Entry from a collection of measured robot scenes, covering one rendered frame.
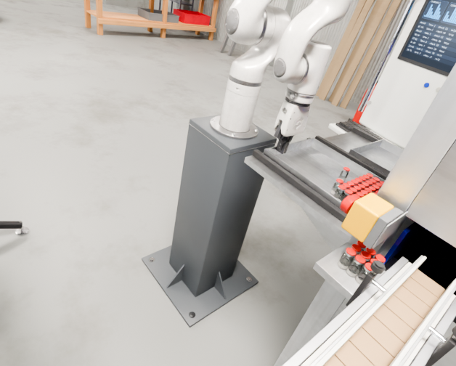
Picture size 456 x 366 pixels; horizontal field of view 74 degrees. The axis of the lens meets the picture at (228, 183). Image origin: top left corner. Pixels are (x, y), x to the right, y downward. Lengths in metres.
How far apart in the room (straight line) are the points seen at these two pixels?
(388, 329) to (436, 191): 0.27
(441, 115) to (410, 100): 1.11
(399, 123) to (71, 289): 1.78
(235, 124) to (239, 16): 0.35
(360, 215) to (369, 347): 0.23
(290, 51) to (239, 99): 0.33
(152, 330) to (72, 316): 0.35
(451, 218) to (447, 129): 0.16
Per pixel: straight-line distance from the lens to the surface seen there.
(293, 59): 0.83
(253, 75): 1.07
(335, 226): 0.82
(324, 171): 1.04
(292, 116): 0.92
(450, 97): 0.66
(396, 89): 1.80
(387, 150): 1.42
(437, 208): 0.69
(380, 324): 0.60
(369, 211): 0.64
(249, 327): 1.61
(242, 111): 1.11
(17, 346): 1.58
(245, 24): 1.01
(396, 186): 0.71
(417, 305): 0.67
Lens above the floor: 1.34
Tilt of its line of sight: 34 degrees down
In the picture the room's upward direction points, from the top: 14 degrees clockwise
